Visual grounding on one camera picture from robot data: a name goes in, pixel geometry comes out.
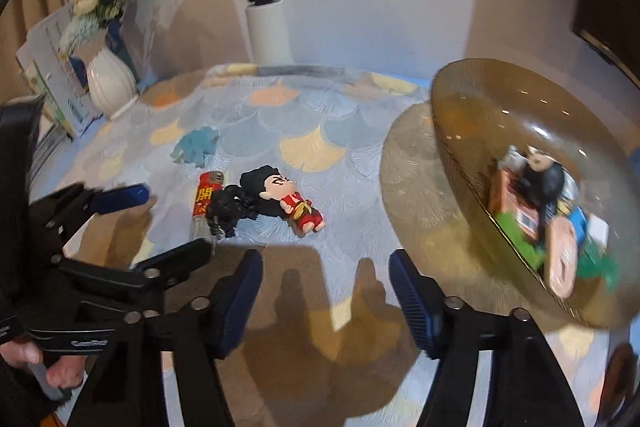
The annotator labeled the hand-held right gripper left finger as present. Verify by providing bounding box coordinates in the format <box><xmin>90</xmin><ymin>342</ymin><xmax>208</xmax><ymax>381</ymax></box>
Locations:
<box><xmin>67</xmin><ymin>249</ymin><xmax>264</xmax><ymax>427</ymax></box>

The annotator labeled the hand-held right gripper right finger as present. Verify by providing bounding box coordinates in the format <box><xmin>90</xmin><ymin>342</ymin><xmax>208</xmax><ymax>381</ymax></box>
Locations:
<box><xmin>389</xmin><ymin>249</ymin><xmax>586</xmax><ymax>427</ymax></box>

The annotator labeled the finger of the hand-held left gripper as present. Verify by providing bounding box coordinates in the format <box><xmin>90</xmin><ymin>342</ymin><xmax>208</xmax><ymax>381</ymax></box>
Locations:
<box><xmin>30</xmin><ymin>183</ymin><xmax>151</xmax><ymax>233</ymax></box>
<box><xmin>60</xmin><ymin>238</ymin><xmax>214</xmax><ymax>303</ymax></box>

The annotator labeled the black gorilla figure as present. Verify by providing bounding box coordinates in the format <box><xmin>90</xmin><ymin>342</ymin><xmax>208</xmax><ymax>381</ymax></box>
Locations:
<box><xmin>204</xmin><ymin>184</ymin><xmax>259</xmax><ymax>241</ymax></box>

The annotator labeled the red lighter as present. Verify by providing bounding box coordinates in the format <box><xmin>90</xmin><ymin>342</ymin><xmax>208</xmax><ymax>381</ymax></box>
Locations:
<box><xmin>191</xmin><ymin>170</ymin><xmax>226</xmax><ymax>242</ymax></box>

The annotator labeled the light green dinosaur figure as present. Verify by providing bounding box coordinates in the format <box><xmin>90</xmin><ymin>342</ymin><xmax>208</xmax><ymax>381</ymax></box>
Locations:
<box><xmin>497</xmin><ymin>210</ymin><xmax>546</xmax><ymax>269</ymax></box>

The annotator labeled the black round mouse toy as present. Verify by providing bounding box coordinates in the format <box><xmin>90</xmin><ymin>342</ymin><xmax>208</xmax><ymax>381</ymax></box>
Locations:
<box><xmin>517</xmin><ymin>145</ymin><xmax>566</xmax><ymax>221</ymax></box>

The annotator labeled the small blue box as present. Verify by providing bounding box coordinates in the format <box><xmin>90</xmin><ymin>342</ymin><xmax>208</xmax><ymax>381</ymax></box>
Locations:
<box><xmin>568</xmin><ymin>206</ymin><xmax>590</xmax><ymax>251</ymax></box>

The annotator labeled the green translucent spiky figure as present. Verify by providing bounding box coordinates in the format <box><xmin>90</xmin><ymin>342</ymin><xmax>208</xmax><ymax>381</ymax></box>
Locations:
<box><xmin>578</xmin><ymin>240</ymin><xmax>620</xmax><ymax>291</ymax></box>

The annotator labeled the amber glass bowl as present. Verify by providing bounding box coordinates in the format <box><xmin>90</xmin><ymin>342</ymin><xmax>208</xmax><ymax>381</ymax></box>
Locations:
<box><xmin>430</xmin><ymin>58</ymin><xmax>640</xmax><ymax>331</ymax></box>

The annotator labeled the white cube charger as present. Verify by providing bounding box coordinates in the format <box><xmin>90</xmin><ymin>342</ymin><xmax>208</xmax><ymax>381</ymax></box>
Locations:
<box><xmin>587</xmin><ymin>214</ymin><xmax>610</xmax><ymax>251</ymax></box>

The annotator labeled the person's left forearm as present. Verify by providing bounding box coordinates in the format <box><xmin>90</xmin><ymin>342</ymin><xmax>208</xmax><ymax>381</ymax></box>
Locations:
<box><xmin>0</xmin><ymin>357</ymin><xmax>67</xmax><ymax>427</ymax></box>

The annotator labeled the person's left hand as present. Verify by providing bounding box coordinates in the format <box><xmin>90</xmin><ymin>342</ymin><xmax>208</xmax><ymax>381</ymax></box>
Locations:
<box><xmin>0</xmin><ymin>339</ymin><xmax>97</xmax><ymax>391</ymax></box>

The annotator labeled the stack of grey magazines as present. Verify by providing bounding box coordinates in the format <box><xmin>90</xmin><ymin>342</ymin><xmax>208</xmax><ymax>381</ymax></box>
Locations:
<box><xmin>32</xmin><ymin>119</ymin><xmax>77</xmax><ymax>168</ymax></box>

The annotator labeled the thin white stick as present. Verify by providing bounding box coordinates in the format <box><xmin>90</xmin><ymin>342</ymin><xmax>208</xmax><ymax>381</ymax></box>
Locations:
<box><xmin>110</xmin><ymin>99</ymin><xmax>140</xmax><ymax>122</ymax></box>

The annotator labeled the teal dinosaur figure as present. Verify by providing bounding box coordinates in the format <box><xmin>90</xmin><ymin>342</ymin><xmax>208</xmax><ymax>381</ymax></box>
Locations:
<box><xmin>172</xmin><ymin>126</ymin><xmax>221</xmax><ymax>166</ymax></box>

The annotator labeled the red-clothed boy figure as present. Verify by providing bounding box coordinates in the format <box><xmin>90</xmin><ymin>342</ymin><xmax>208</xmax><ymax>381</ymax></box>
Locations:
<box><xmin>239</xmin><ymin>165</ymin><xmax>327</xmax><ymax>239</ymax></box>

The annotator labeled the white ribbed vase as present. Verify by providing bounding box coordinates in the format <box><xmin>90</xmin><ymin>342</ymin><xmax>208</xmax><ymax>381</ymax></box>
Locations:
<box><xmin>87</xmin><ymin>46</ymin><xmax>139</xmax><ymax>122</ymax></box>

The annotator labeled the row of upright booklets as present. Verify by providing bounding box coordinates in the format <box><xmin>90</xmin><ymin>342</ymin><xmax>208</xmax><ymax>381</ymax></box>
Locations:
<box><xmin>15</xmin><ymin>3</ymin><xmax>102</xmax><ymax>140</ymax></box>

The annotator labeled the beige curtain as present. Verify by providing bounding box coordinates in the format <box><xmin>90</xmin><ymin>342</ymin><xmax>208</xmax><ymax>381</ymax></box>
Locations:
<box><xmin>0</xmin><ymin>0</ymin><xmax>86</xmax><ymax>108</ymax></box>

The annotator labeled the fan-patterned tablecloth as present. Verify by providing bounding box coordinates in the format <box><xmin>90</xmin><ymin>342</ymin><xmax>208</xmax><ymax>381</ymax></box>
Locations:
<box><xmin>25</xmin><ymin>62</ymin><xmax>640</xmax><ymax>427</ymax></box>

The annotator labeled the black wall screen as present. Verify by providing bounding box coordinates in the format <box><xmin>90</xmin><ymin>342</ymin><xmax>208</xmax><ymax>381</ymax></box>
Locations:
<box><xmin>572</xmin><ymin>0</ymin><xmax>640</xmax><ymax>82</ymax></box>

